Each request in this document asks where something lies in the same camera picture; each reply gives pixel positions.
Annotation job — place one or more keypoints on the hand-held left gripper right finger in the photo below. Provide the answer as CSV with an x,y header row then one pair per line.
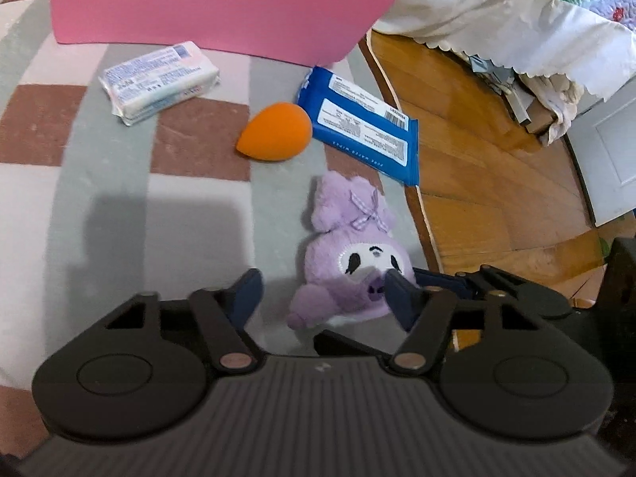
x,y
400,300

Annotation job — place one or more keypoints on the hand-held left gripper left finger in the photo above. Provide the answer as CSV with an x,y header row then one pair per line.
x,y
243,293

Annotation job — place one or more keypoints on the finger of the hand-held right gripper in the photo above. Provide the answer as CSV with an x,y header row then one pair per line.
x,y
348,343
447,282

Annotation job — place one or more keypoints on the purple plush toy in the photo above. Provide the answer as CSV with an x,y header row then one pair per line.
x,y
343,218

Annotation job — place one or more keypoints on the orange makeup sponge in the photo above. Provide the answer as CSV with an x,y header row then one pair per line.
x,y
278,131

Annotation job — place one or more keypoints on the blue wet wipes packet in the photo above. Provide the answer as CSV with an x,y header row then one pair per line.
x,y
357,119

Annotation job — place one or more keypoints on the white tissue pack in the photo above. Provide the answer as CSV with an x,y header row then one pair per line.
x,y
159,79

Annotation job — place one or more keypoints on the pink cardboard box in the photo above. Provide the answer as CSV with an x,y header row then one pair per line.
x,y
198,10

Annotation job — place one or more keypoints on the checked grey brown rug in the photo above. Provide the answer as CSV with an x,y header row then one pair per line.
x,y
149,238

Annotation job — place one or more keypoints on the white cabinet door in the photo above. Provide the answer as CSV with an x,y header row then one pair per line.
x,y
606,159

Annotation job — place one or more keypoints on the grey papers pile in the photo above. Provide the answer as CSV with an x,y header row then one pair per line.
x,y
497,89

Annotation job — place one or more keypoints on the cream crumpled cloth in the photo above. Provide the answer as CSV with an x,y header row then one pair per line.
x,y
551,104

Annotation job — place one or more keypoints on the white bed skirt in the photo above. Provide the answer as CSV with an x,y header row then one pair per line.
x,y
497,15

